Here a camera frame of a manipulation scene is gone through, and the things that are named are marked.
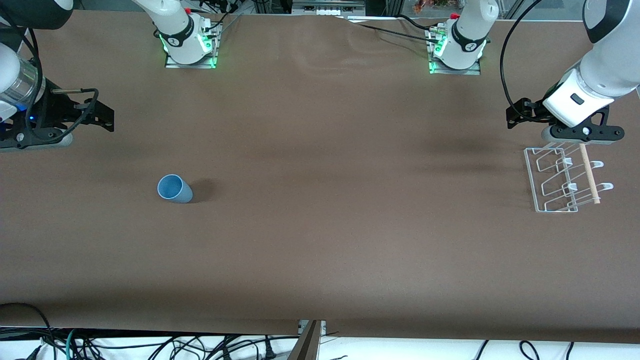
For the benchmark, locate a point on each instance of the brown wedge beam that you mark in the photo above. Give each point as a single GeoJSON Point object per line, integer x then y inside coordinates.
{"type": "Point", "coordinates": [306, 347]}

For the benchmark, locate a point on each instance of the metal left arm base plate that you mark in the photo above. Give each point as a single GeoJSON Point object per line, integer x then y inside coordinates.
{"type": "Point", "coordinates": [475, 70]}

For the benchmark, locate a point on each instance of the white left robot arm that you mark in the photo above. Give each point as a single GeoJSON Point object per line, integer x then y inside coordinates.
{"type": "Point", "coordinates": [610, 70]}

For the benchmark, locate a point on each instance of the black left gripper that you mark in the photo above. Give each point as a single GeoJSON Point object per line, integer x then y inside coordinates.
{"type": "Point", "coordinates": [533, 109]}

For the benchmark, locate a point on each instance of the small metal edge bracket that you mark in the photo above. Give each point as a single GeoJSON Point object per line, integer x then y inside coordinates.
{"type": "Point", "coordinates": [322, 326]}

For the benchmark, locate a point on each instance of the brown table cover sheet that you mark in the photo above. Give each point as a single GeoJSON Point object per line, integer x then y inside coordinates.
{"type": "Point", "coordinates": [320, 210]}

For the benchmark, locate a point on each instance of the blue plastic cup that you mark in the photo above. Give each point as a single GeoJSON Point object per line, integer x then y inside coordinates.
{"type": "Point", "coordinates": [175, 190]}

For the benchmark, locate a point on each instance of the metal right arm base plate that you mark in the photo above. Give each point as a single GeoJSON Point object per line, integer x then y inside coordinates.
{"type": "Point", "coordinates": [172, 64]}

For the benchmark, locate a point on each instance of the black power plug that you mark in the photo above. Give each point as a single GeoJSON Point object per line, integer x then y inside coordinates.
{"type": "Point", "coordinates": [270, 352]}

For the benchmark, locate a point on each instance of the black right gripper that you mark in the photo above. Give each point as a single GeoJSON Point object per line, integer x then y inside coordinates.
{"type": "Point", "coordinates": [54, 111]}

